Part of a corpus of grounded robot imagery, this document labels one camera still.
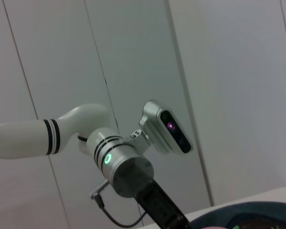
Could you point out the teal insulated lunch bag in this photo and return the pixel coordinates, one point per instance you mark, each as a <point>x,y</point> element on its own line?
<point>252,212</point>

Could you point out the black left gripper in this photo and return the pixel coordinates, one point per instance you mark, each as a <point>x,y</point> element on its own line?
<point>162,205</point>

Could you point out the silver left camera mount bracket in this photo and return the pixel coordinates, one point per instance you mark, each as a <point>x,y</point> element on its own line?
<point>138,140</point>

